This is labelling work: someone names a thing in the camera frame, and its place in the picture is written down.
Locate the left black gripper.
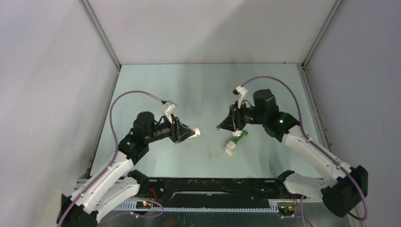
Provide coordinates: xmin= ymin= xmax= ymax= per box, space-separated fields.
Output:
xmin=145 ymin=113 xmax=195 ymax=143

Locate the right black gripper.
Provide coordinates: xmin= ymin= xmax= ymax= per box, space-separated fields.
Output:
xmin=218 ymin=100 xmax=266 ymax=132

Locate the white elbow fitting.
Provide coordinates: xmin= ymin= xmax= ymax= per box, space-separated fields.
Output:
xmin=224 ymin=140 xmax=236 ymax=156
xmin=192 ymin=127 xmax=201 ymax=137

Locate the green plastic faucet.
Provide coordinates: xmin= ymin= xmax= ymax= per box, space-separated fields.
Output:
xmin=233 ymin=131 xmax=248 ymax=144

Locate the white plastic faucet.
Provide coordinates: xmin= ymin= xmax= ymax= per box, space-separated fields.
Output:
xmin=216 ymin=125 xmax=243 ymax=137

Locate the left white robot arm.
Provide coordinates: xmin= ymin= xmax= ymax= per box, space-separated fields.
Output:
xmin=57 ymin=112 xmax=200 ymax=227

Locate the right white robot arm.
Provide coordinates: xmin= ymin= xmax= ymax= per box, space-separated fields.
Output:
xmin=216 ymin=86 xmax=368 ymax=217

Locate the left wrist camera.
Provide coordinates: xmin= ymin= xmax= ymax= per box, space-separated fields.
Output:
xmin=162 ymin=100 xmax=177 ymax=123

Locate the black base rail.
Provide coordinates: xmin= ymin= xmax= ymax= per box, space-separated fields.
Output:
xmin=128 ymin=170 xmax=301 ymax=208

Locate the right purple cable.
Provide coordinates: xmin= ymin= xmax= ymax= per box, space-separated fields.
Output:
xmin=241 ymin=76 xmax=369 ymax=227

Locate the grey cable duct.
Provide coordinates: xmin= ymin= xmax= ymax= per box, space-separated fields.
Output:
xmin=112 ymin=201 xmax=279 ymax=213

